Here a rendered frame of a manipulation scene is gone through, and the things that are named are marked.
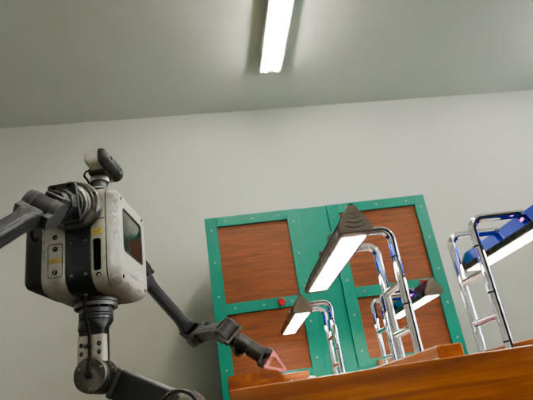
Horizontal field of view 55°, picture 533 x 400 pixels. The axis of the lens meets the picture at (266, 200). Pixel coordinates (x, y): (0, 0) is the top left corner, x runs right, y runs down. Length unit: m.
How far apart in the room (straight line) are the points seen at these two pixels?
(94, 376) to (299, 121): 3.04
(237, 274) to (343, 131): 1.84
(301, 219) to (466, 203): 1.72
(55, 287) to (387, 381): 1.07
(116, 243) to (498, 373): 1.14
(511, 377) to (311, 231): 2.07
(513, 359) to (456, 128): 3.66
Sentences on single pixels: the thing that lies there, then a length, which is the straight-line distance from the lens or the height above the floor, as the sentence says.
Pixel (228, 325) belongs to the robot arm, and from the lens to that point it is 1.89.
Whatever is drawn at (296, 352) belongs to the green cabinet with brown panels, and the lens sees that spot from 2.89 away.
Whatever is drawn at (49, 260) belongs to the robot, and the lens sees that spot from 1.74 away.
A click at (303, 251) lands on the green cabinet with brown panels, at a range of 3.00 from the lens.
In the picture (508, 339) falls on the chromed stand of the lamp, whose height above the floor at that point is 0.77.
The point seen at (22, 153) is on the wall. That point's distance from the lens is 4.34.
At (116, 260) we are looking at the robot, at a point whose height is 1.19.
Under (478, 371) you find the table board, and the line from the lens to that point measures 1.12.
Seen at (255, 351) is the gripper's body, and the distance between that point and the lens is 1.87.
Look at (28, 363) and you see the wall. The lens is 3.81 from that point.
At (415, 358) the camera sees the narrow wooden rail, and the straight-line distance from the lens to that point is 1.24.
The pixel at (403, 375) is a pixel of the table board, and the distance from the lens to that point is 1.06.
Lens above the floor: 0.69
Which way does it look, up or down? 22 degrees up
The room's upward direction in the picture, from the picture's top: 9 degrees counter-clockwise
